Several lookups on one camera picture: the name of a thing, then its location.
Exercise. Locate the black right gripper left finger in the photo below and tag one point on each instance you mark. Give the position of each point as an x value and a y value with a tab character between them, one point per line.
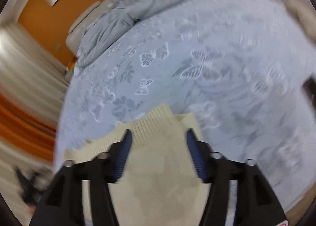
62	201

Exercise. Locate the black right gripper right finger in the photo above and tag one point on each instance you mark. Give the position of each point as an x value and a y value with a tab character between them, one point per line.
238	192

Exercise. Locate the cream knit cardigan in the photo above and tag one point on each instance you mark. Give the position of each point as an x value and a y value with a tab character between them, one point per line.
159	185

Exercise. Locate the orange curtain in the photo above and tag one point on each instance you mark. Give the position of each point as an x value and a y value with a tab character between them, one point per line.
26	132

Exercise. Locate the cream sheer curtain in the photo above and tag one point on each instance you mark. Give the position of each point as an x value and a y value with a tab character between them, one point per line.
33	80

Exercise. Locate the light blue floral bedspread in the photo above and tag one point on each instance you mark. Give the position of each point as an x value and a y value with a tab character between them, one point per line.
238	65

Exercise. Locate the beige cloth on bed edge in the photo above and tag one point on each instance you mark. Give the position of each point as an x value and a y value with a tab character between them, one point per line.
304	16

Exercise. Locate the grey crumpled duvet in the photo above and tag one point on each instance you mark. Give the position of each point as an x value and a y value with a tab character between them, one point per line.
115	22

